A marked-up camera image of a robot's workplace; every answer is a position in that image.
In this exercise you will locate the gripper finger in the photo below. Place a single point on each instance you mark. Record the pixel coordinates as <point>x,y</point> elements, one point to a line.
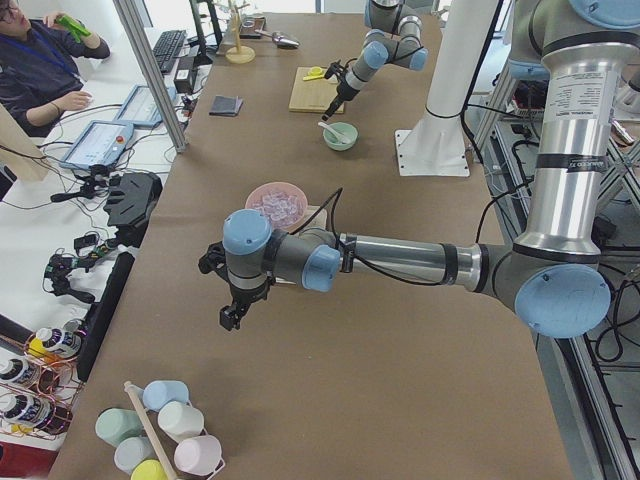
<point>230,316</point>
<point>332,108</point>

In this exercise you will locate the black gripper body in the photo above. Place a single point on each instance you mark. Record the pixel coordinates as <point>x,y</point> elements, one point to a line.
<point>343,92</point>
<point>243,297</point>

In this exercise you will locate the white ceramic spoon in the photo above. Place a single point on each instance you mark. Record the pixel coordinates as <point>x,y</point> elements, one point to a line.
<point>339,137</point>

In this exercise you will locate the light green bowl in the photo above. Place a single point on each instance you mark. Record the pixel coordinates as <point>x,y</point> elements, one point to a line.
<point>347,131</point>

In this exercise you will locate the pile of clear ice cubes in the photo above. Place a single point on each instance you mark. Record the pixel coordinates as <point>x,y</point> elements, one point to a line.
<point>278,206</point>

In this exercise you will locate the pink bowl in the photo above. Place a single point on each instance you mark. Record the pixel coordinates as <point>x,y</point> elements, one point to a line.
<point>279,186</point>

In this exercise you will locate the bamboo cutting board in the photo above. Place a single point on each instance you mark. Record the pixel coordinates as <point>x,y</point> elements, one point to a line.
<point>311,96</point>

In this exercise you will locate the yellow plastic knife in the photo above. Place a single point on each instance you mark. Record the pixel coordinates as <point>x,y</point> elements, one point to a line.
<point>313,77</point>

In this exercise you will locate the metal scoop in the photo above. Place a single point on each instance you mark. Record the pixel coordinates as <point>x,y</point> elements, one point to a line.
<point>280,39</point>

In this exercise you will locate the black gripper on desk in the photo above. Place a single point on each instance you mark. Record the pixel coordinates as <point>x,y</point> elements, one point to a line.
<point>131,200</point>

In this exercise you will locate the light blue mug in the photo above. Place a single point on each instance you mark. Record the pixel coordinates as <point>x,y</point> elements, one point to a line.
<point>158,393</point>

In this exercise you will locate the grey folded cloth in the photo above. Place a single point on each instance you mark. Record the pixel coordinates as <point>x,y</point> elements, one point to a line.
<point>226,106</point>

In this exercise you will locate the wooden mug tree stand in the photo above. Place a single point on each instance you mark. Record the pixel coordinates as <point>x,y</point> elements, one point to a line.
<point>238,54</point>

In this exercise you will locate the cream rectangular tray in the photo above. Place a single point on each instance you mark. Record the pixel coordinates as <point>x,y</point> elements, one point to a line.
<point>314,217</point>

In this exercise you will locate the white mug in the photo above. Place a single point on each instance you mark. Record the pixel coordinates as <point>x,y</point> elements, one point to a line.
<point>180,421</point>

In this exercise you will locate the wooden mug rack pole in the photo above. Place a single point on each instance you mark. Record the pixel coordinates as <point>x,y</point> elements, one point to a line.
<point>133,393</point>

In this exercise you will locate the pink mug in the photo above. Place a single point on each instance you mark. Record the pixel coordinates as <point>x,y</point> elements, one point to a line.
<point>200,455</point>

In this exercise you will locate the green mug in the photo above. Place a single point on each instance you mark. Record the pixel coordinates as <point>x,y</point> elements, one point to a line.
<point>115,425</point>

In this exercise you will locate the teach pendant tablet near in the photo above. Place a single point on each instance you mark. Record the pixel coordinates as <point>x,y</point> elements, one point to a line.
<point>100,143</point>

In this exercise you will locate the teach pendant tablet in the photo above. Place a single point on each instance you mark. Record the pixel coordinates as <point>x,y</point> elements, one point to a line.
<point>100,143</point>
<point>139,109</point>

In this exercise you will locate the grey mug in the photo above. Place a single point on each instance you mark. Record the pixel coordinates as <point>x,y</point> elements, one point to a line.
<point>131,452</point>

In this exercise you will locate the teach pendant tablet far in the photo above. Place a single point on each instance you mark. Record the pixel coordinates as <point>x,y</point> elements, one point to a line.
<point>139,109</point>

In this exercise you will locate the yellow mug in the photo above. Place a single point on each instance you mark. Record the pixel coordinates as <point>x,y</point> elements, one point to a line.
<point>150,469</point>

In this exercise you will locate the black keyboard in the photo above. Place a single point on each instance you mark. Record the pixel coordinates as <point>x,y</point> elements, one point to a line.
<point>167,48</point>

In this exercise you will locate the seated person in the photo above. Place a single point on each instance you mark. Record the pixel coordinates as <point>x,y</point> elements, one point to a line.
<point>40,80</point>

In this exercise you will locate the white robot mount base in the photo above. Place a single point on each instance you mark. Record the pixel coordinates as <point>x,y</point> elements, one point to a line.
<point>435,146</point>

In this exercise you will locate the copper wire bottle rack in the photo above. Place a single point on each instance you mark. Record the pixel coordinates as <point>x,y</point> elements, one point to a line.
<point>39,384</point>

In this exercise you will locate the aluminium frame post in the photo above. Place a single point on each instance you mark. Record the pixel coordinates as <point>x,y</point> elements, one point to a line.
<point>135,31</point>

